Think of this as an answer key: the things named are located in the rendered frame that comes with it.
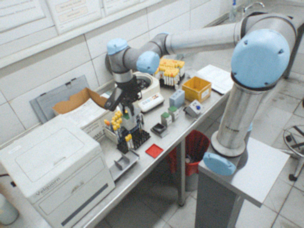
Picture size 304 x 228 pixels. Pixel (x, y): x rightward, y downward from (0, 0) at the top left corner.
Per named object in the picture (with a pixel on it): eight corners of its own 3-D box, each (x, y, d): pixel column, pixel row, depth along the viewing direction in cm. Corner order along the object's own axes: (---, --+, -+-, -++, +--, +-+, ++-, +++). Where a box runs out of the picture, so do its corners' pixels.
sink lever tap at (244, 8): (260, 17, 236) (263, 3, 227) (239, 14, 249) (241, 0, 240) (267, 12, 245) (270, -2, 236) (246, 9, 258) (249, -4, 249)
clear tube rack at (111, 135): (117, 144, 120) (115, 135, 115) (106, 136, 126) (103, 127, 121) (144, 123, 131) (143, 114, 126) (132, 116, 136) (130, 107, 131)
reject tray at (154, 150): (154, 159, 111) (154, 157, 111) (144, 152, 115) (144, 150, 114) (163, 150, 115) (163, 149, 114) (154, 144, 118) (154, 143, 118)
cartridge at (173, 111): (174, 121, 130) (174, 112, 125) (168, 117, 133) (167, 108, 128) (178, 117, 132) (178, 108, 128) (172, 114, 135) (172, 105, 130)
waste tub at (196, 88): (198, 106, 138) (199, 92, 131) (181, 97, 146) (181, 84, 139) (211, 95, 144) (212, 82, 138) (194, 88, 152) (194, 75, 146)
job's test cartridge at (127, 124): (129, 121, 107) (127, 111, 103) (136, 125, 105) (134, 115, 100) (123, 125, 105) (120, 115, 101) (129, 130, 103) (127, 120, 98)
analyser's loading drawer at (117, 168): (107, 188, 99) (104, 182, 95) (98, 180, 102) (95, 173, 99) (140, 159, 109) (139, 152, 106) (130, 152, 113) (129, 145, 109)
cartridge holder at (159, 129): (162, 138, 121) (161, 133, 118) (150, 130, 126) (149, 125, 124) (168, 132, 124) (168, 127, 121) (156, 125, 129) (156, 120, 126)
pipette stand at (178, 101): (177, 114, 134) (176, 100, 128) (167, 109, 138) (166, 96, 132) (186, 105, 140) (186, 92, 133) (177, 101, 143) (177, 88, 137)
